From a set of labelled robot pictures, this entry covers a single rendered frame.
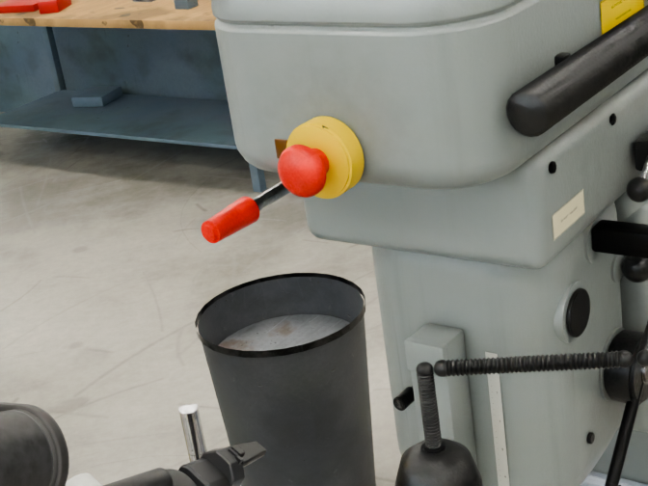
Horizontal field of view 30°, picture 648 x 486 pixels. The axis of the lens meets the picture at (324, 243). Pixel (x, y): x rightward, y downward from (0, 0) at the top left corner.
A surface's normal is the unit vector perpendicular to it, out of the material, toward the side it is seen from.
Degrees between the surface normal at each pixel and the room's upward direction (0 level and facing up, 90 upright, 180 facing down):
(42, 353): 0
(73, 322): 0
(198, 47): 90
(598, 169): 90
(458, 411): 90
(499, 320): 90
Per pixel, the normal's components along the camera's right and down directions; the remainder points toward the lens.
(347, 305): -0.81, 0.27
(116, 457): -0.14, -0.91
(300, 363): 0.18, 0.42
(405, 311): -0.65, 0.37
